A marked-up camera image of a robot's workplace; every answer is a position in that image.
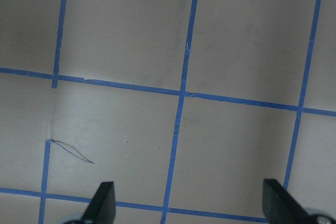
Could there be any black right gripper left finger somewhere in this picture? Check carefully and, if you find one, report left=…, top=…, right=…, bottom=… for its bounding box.
left=80, top=182, right=116, bottom=224

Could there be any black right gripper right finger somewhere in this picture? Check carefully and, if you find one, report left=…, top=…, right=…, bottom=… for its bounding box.
left=263, top=179, right=316, bottom=224

